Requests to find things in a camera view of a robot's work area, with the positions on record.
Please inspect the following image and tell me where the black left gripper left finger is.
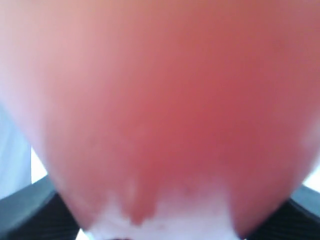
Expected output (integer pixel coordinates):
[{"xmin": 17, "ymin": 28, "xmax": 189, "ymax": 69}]
[{"xmin": 0, "ymin": 176, "xmax": 80, "ymax": 240}]

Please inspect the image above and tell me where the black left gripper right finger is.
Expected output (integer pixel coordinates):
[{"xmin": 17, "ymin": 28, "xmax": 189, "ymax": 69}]
[{"xmin": 239, "ymin": 185, "xmax": 320, "ymax": 240}]

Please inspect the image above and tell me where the red sauce squeeze bottle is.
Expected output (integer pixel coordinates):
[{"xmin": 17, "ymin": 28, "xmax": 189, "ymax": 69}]
[{"xmin": 0, "ymin": 0, "xmax": 320, "ymax": 240}]

